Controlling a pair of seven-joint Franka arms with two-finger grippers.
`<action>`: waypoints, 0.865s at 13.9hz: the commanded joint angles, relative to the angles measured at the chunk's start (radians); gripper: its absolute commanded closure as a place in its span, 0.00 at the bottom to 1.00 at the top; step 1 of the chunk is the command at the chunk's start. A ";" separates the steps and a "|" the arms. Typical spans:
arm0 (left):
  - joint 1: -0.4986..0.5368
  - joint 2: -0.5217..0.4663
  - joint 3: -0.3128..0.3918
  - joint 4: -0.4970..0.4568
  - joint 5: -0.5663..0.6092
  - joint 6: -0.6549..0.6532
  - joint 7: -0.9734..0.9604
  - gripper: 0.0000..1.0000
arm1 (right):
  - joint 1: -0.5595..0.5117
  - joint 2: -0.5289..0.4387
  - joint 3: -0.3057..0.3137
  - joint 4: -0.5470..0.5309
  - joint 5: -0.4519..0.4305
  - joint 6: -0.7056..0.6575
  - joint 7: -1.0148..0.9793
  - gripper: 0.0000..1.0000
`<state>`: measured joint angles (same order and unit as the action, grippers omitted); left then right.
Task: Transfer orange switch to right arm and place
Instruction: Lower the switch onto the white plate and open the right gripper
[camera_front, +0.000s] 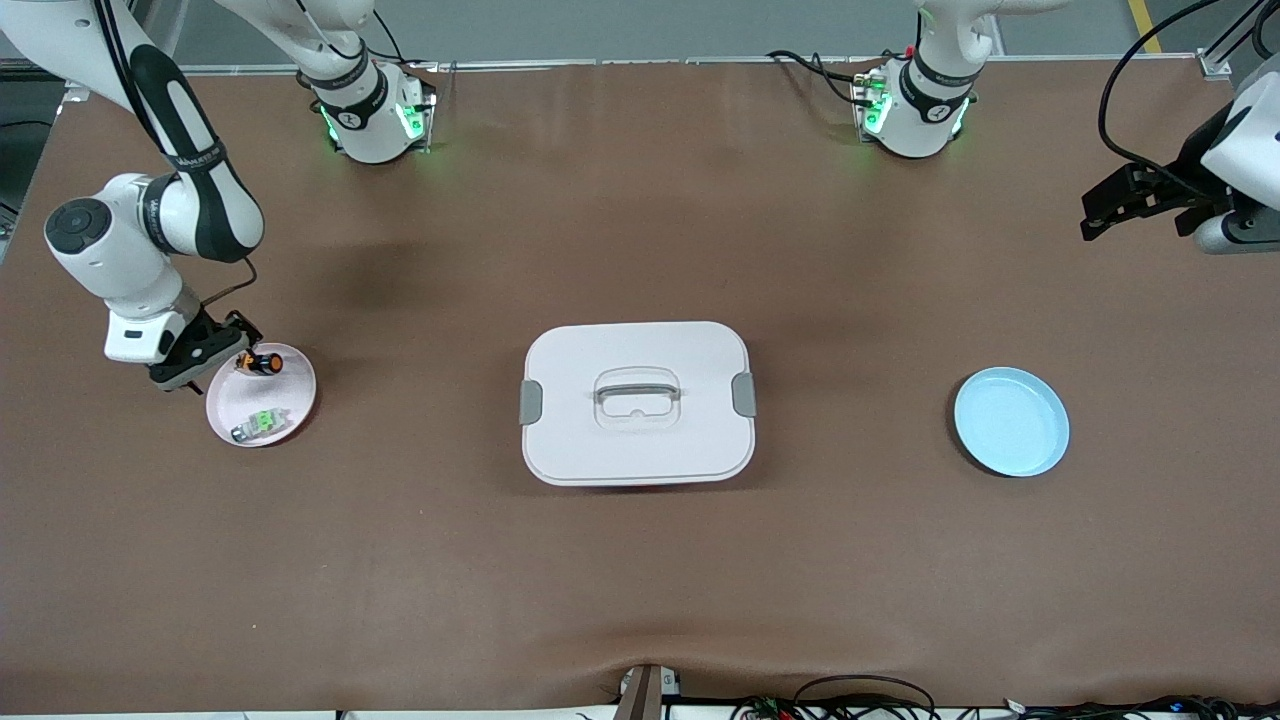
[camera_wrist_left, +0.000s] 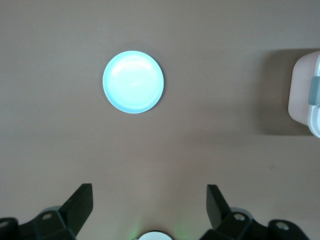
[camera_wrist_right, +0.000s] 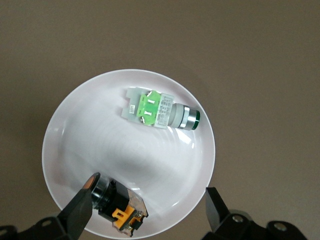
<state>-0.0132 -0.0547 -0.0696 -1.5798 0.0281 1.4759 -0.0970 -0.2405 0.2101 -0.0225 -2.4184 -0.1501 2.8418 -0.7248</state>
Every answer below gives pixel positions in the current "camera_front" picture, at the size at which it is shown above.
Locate aluminium frame post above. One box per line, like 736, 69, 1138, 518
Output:
0, 0, 136, 101
1198, 0, 1280, 81

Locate black arm base cables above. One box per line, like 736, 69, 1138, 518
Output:
767, 48, 881, 106

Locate black straight cable bundle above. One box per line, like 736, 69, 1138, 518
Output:
1000, 695, 1280, 720

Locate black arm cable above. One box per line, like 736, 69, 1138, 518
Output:
1098, 0, 1237, 197
198, 256, 260, 307

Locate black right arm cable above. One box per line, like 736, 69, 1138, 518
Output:
198, 256, 260, 307

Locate green push-button switch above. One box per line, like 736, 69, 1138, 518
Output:
231, 407, 293, 444

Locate light blue round plate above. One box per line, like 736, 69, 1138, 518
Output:
953, 366, 1071, 478

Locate brown table mat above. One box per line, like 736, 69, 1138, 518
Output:
0, 55, 1280, 713

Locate white lidded storage box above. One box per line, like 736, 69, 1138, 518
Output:
519, 321, 758, 488

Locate black looped cable bundle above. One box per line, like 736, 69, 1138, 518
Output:
730, 675, 941, 720

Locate pink round plate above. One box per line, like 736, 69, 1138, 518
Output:
206, 343, 318, 448

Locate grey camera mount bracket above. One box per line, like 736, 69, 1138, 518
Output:
613, 664, 683, 720

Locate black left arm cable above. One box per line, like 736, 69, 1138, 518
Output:
1098, 0, 1237, 197

